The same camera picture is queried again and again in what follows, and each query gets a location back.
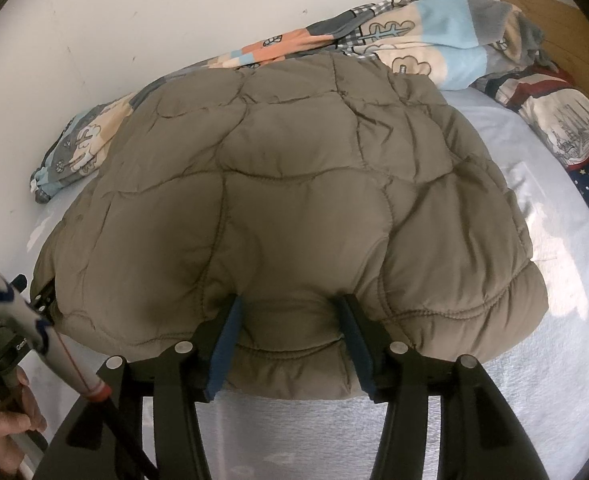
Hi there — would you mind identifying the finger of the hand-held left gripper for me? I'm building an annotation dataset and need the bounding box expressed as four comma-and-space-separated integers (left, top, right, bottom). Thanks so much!
12, 274, 58, 328

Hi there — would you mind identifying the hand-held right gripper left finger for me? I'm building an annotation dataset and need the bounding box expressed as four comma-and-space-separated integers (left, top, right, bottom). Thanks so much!
49, 300, 245, 480

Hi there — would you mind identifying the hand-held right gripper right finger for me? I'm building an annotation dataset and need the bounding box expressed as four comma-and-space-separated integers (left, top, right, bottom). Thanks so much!
337, 294, 550, 480

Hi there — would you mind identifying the olive hooded puffer jacket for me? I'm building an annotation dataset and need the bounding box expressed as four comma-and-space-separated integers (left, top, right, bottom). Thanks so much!
29, 52, 549, 402

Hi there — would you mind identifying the person's left hand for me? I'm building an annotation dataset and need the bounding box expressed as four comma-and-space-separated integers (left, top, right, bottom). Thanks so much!
0, 365, 49, 476

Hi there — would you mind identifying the red navy printed pillow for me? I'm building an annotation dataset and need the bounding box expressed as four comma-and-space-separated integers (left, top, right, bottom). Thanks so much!
477, 67, 589, 241

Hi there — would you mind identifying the patchwork printed blanket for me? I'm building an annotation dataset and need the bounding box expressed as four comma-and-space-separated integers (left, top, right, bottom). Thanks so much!
29, 0, 558, 206

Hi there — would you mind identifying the wooden headboard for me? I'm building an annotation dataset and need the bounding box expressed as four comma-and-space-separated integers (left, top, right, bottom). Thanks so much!
499, 0, 589, 126

